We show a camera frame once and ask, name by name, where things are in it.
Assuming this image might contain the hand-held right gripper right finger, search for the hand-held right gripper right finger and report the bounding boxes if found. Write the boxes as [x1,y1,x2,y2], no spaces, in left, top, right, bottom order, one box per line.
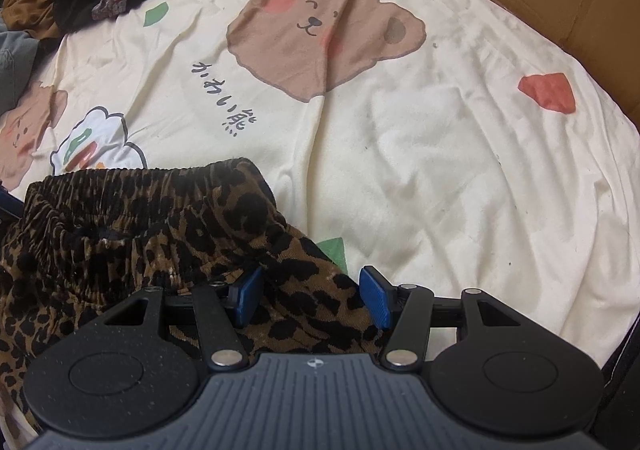
[359,266,526,371]

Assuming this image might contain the light blue denim jeans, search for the light blue denim jeans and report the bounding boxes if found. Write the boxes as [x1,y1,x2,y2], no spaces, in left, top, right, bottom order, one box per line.
[0,30,43,115]

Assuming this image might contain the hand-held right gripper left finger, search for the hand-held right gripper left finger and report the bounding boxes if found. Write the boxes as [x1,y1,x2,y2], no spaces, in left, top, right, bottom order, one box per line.
[102,267,264,371]

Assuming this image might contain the brown cloth garment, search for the brown cloth garment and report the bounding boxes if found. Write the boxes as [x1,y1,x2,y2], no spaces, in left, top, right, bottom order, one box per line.
[2,0,66,38]

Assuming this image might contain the cream bear print blanket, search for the cream bear print blanket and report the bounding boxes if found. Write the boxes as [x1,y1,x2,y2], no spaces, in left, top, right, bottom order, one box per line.
[0,0,640,371]

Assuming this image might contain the leopard print pants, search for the leopard print pants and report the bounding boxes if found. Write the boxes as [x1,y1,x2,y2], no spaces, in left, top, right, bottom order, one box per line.
[0,157,396,431]

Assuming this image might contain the folded black clothes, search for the folded black clothes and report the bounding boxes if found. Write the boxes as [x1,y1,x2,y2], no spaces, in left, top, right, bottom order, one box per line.
[597,325,640,450]

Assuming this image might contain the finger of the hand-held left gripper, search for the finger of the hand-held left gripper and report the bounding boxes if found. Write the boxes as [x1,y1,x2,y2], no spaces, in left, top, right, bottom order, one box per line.
[0,186,24,221]

